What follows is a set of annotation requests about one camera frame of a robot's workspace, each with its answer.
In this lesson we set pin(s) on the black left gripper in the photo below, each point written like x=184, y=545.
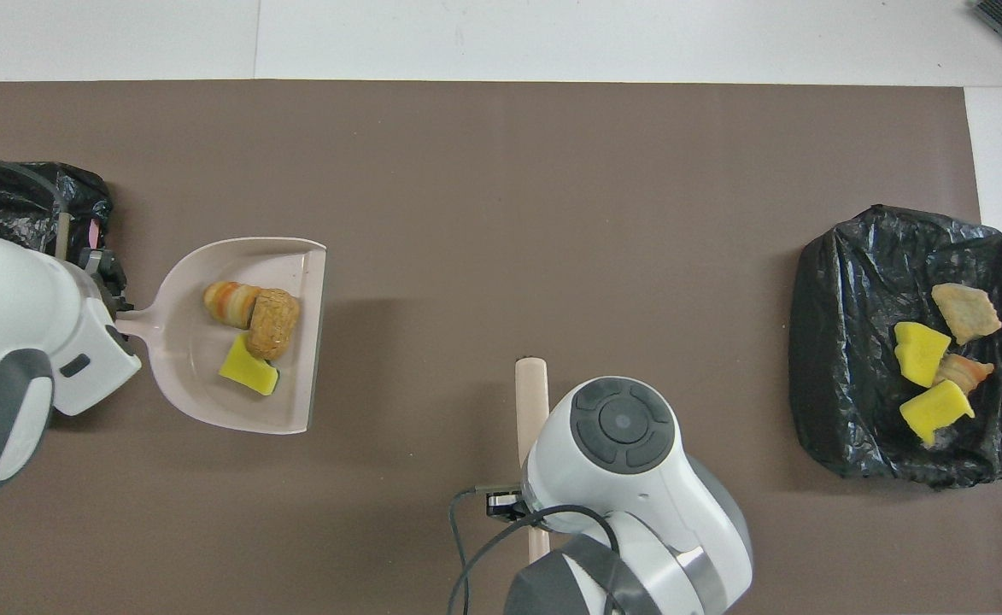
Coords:
x=106, y=273

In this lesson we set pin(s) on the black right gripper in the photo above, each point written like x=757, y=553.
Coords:
x=506, y=502

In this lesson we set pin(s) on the beige hand brush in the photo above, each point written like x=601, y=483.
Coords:
x=531, y=401

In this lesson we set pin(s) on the beige plastic dustpan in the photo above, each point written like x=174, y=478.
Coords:
x=184, y=342

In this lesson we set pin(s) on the small toy croissant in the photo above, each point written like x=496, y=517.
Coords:
x=229, y=302

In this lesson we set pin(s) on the yellow sponge piece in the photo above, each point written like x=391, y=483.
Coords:
x=936, y=410
x=249, y=370
x=921, y=354

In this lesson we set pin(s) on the long toy bread roll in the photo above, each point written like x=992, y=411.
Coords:
x=275, y=323

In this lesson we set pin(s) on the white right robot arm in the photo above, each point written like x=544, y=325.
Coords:
x=637, y=478

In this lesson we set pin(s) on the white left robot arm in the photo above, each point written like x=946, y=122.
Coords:
x=5, y=342

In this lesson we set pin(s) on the black bag bin pink spot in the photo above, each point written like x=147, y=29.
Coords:
x=5, y=205

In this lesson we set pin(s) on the black bag lined bin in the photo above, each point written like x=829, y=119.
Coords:
x=851, y=342

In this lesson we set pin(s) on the brown table mat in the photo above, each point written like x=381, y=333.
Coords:
x=500, y=171

